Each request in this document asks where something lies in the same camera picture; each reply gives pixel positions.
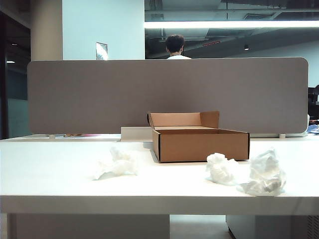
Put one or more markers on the blue patterned cloth item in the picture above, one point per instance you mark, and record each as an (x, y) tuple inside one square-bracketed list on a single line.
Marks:
[(314, 129)]

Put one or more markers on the red ceiling sign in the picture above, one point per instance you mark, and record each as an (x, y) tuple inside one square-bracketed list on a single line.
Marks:
[(211, 43)]

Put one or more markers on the long ceiling light strip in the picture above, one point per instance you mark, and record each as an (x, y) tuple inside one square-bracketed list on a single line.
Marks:
[(224, 24)]

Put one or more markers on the elongated white paper ball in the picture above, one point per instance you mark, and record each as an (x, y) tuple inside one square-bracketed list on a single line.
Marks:
[(117, 165)]

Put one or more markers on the grey fabric desk divider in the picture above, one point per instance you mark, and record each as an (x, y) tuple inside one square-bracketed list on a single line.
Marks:
[(99, 99)]

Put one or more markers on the large white paper ball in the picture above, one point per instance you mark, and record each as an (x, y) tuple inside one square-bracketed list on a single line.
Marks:
[(266, 174)]

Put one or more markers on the brown cardboard box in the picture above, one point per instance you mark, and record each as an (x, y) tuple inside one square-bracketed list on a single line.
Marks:
[(199, 147)]

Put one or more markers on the small white paper ball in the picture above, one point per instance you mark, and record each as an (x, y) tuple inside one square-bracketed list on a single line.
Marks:
[(220, 170)]

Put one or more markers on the white table support panel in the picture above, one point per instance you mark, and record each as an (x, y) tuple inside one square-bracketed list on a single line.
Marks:
[(87, 227)]

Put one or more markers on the framed wall notice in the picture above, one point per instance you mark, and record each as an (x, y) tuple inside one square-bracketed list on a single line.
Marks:
[(101, 51)]

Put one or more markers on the seated person with dark hair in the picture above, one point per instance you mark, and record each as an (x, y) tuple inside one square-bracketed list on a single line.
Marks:
[(175, 44)]

